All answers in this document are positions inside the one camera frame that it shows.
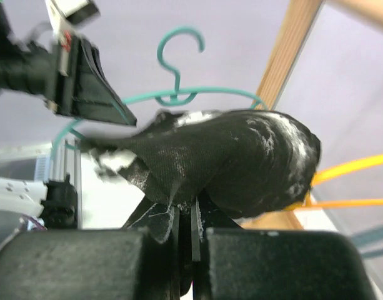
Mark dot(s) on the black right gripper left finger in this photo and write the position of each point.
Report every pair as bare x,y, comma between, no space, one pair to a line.
139,262

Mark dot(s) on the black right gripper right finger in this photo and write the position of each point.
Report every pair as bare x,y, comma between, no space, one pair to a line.
230,262

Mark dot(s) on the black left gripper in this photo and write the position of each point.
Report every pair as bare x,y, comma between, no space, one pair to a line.
77,86

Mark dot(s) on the teal hanger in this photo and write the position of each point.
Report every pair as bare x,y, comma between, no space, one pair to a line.
177,96

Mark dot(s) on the yellow hanger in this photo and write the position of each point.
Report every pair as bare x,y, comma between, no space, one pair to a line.
353,184

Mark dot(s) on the black white-speckled trousers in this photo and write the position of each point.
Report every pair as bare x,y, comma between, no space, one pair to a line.
249,162

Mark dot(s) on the grey-blue hanger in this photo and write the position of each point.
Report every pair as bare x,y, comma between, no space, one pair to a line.
366,238

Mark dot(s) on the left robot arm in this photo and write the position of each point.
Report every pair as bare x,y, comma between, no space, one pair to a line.
23,121

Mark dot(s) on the wooden clothes rack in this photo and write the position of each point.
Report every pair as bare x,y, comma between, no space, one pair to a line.
297,23

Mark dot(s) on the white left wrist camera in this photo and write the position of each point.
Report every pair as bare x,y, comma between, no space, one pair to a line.
71,13

